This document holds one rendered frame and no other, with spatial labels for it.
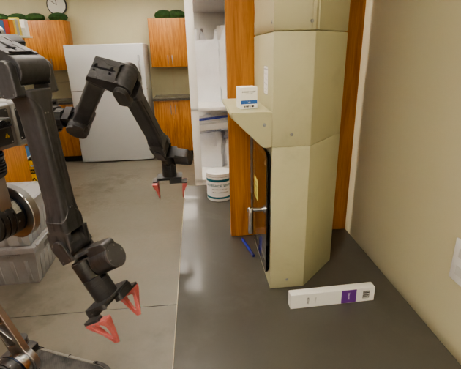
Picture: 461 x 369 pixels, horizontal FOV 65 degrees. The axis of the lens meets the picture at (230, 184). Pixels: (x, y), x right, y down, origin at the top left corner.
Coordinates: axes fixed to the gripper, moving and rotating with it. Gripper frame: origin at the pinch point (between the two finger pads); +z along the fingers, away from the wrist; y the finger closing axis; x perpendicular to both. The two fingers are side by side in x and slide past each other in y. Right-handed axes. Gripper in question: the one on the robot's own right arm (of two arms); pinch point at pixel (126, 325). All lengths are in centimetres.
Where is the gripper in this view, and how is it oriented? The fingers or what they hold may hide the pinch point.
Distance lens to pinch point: 98.1
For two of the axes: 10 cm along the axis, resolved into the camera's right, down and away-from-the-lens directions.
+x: -8.2, 3.9, 4.2
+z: 4.9, 8.6, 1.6
